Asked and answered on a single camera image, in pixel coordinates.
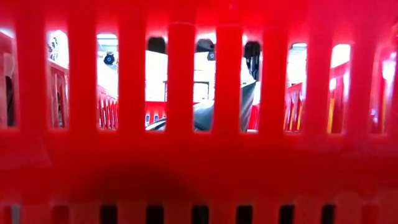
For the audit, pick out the clear vanity pack bag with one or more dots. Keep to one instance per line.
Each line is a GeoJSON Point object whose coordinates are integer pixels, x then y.
{"type": "Point", "coordinates": [57, 46]}

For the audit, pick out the red slotted plastic basket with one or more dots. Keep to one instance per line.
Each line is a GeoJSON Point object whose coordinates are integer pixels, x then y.
{"type": "Point", "coordinates": [199, 171]}

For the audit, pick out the black framed table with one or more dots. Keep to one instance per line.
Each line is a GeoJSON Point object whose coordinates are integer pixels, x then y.
{"type": "Point", "coordinates": [202, 82]}

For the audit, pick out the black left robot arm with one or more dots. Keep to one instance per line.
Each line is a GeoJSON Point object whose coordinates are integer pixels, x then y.
{"type": "Point", "coordinates": [157, 45]}

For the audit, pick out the black round hanging device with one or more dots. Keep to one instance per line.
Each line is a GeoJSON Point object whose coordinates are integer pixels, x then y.
{"type": "Point", "coordinates": [109, 58]}
{"type": "Point", "coordinates": [211, 56]}

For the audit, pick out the yellow slotted plastic basket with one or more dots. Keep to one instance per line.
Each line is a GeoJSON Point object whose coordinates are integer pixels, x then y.
{"type": "Point", "coordinates": [330, 115]}

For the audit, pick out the dark grey toiletry tube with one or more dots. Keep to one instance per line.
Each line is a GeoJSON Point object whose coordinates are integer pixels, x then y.
{"type": "Point", "coordinates": [248, 105]}
{"type": "Point", "coordinates": [203, 116]}

